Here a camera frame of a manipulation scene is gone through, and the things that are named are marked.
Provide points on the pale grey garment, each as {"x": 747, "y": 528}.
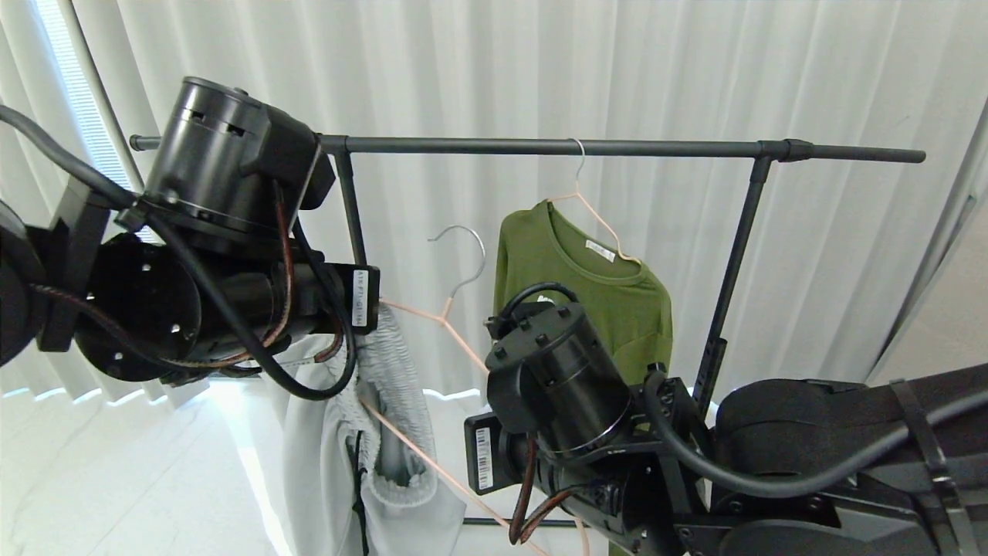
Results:
{"x": 316, "y": 463}

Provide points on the pink clothes hanger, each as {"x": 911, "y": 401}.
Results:
{"x": 463, "y": 347}
{"x": 598, "y": 224}

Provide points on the green long-sleeved shirt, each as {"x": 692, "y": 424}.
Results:
{"x": 617, "y": 309}

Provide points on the black clothes rack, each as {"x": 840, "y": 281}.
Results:
{"x": 540, "y": 146}

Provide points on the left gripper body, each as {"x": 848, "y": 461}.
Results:
{"x": 309, "y": 301}

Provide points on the window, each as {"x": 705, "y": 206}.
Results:
{"x": 81, "y": 100}

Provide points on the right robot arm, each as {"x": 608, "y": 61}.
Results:
{"x": 810, "y": 432}

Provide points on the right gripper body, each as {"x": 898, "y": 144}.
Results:
{"x": 587, "y": 494}

